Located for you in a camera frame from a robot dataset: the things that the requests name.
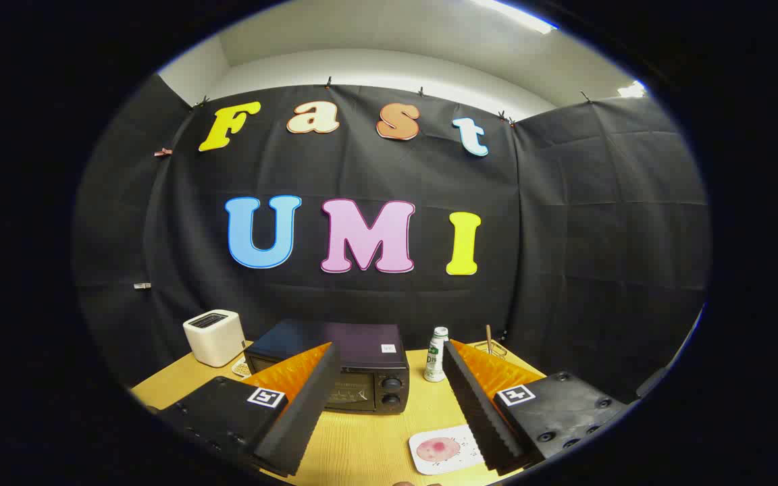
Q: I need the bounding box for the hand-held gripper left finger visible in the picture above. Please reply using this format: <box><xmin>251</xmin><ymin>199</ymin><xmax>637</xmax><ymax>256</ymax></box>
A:
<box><xmin>156</xmin><ymin>341</ymin><xmax>342</xmax><ymax>479</ymax></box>

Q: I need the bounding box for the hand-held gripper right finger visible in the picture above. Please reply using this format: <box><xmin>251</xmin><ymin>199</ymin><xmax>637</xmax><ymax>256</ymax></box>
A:
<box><xmin>443</xmin><ymin>340</ymin><xmax>629</xmax><ymax>473</ymax></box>

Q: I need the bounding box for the white plate with pink food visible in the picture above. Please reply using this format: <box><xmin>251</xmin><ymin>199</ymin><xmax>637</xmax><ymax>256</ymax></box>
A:
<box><xmin>408</xmin><ymin>424</ymin><xmax>488</xmax><ymax>476</ymax></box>

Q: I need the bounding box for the black toaster oven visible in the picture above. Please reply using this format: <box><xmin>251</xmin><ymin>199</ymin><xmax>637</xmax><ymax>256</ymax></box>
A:
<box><xmin>244</xmin><ymin>319</ymin><xmax>411</xmax><ymax>414</ymax></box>

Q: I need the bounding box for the white bread toaster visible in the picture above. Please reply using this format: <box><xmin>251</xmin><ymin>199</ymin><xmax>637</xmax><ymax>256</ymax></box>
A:
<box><xmin>182</xmin><ymin>309</ymin><xmax>248</xmax><ymax>368</ymax></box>

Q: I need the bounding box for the white bottle with green label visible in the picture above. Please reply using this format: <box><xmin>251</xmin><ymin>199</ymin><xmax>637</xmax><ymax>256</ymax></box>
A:
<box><xmin>424</xmin><ymin>327</ymin><xmax>450</xmax><ymax>383</ymax></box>

